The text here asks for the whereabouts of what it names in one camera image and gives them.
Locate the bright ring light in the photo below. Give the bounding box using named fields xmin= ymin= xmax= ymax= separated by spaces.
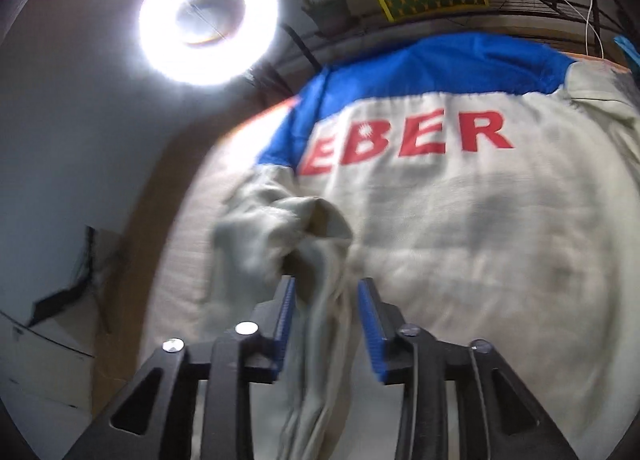
xmin=138 ymin=0 xmax=279 ymax=87

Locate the plaid bed mattress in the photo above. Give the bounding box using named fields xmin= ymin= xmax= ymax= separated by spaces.
xmin=138 ymin=98 xmax=297 ymax=362

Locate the black ring light tripod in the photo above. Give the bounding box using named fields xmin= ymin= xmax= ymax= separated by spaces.
xmin=244 ymin=22 xmax=322 ymax=98

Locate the white and blue work jacket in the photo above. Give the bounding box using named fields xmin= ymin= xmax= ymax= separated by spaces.
xmin=209 ymin=32 xmax=639 ymax=459

